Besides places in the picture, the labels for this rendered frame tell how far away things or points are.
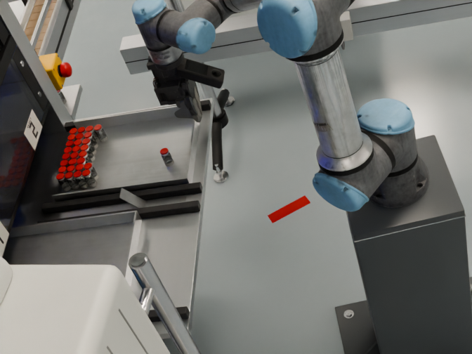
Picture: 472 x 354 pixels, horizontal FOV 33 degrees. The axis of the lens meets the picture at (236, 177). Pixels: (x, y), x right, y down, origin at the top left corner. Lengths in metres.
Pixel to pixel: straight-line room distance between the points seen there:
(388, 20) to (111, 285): 2.12
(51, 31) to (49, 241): 0.79
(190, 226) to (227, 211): 1.21
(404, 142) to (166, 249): 0.57
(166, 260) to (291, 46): 0.60
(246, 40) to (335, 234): 0.76
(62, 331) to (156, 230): 0.99
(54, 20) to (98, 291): 1.74
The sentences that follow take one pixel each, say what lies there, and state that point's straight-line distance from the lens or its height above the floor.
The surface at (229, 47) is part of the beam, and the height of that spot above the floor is 0.48.
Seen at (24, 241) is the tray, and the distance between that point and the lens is 1.95.
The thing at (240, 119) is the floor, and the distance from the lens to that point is 3.32.
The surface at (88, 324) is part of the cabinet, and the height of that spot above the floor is 1.55.
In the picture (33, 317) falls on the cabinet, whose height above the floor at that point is 1.55.
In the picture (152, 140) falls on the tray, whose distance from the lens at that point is 2.02.
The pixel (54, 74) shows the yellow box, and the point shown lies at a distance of 2.15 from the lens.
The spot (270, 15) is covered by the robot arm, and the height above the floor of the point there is 1.40.
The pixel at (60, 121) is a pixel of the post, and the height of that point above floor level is 0.92.
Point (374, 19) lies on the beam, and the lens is 2.84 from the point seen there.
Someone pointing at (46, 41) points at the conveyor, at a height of 0.93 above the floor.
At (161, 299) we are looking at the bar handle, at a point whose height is 1.41.
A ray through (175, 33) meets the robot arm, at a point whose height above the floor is 1.24.
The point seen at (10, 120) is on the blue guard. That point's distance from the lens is 1.91.
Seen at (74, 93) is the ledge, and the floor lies 0.88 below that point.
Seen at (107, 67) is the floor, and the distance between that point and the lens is 3.89.
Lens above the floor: 2.18
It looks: 45 degrees down
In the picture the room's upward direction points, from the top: 20 degrees counter-clockwise
